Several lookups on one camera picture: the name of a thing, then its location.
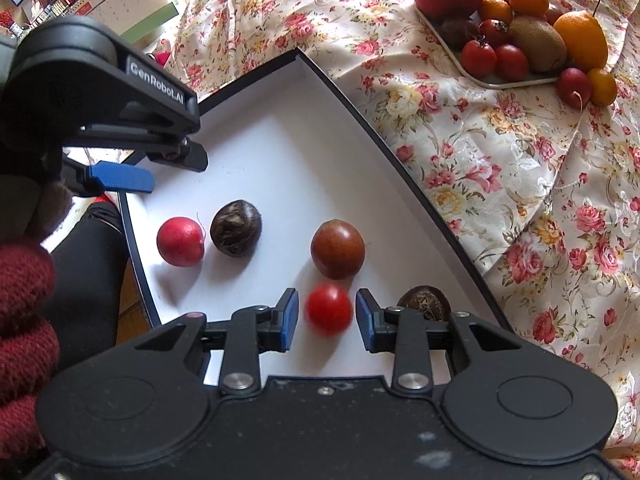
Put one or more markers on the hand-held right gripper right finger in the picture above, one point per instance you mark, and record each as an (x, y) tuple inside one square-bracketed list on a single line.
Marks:
[(364, 320)]

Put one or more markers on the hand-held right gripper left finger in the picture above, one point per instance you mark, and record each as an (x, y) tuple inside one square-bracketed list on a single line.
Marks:
[(289, 317)]

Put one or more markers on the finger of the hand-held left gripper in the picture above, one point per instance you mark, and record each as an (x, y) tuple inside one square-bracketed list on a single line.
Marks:
[(182, 156), (120, 178)]

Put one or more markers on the red cherry tomato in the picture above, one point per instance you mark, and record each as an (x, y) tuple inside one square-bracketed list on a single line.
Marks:
[(328, 309)]

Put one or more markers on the dark brown water chestnut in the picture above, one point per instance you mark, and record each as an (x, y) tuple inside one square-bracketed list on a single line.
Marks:
[(235, 228), (425, 302)]

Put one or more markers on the brown tomato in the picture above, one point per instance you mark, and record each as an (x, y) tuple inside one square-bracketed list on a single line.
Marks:
[(337, 249)]

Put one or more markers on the large red radish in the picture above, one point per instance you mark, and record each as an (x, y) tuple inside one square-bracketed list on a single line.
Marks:
[(180, 241)]

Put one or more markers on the white box with dark rim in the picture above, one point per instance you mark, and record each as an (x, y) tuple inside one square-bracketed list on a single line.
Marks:
[(300, 135)]

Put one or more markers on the person's left forearm red sleeve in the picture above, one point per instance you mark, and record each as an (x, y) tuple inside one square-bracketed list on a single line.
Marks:
[(22, 310)]

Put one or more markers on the person's leg in black pants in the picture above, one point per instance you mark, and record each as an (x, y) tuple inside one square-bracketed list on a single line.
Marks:
[(90, 285)]

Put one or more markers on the floral tablecloth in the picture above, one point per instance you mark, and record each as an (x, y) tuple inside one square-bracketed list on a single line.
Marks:
[(500, 160)]

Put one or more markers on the white fruit tray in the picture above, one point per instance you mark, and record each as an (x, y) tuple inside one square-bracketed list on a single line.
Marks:
[(500, 82)]

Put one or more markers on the dark purple fruit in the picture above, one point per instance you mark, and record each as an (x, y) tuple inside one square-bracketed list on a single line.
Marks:
[(457, 31)]

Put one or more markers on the red tomato with green stem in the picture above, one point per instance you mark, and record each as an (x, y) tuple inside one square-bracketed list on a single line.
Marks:
[(494, 31)]

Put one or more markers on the large brown kiwi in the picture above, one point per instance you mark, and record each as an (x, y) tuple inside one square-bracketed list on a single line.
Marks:
[(539, 42)]

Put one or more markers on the yellow kumquat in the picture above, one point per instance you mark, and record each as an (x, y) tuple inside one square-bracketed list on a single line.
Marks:
[(602, 87)]

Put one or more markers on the small orange mandarin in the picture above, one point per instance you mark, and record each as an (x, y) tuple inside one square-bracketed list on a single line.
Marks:
[(495, 10)]

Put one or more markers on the yellow-orange pear with stem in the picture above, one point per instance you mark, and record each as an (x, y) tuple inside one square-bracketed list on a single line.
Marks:
[(582, 40)]

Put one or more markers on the red fruit behind kiwi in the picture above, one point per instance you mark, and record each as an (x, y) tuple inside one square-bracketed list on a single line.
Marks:
[(552, 12)]

